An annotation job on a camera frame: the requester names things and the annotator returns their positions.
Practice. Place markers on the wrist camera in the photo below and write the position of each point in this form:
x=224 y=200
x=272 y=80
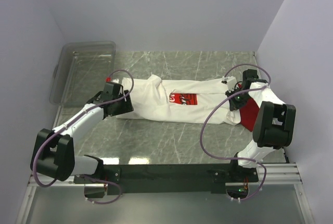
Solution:
x=229 y=82
x=114 y=80

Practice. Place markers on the aluminium rail frame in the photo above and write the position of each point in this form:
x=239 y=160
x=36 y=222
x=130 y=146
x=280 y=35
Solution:
x=278 y=196

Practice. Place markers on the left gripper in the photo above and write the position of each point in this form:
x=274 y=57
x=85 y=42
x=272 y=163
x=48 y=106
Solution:
x=127 y=107

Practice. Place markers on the black mounting base bar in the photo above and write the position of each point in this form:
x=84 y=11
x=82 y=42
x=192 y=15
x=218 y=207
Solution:
x=177 y=177

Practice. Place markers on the white Coca-Cola t-shirt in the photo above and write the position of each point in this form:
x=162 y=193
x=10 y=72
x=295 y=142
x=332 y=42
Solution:
x=185 y=101

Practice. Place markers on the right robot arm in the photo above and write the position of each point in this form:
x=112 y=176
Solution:
x=270 y=120

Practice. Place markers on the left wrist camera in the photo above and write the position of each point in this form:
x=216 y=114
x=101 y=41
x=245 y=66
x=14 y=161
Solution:
x=114 y=80

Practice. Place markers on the folded red t-shirt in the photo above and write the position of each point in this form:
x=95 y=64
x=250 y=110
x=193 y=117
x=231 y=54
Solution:
x=248 y=114

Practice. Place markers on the clear plastic bin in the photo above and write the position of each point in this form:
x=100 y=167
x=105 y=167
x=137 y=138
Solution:
x=81 y=72

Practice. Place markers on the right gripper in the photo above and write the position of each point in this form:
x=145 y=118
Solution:
x=233 y=104

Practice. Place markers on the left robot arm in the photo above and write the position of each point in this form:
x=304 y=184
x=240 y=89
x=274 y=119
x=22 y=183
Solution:
x=53 y=153

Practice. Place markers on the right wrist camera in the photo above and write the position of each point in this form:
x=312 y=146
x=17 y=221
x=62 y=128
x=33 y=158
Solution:
x=229 y=82

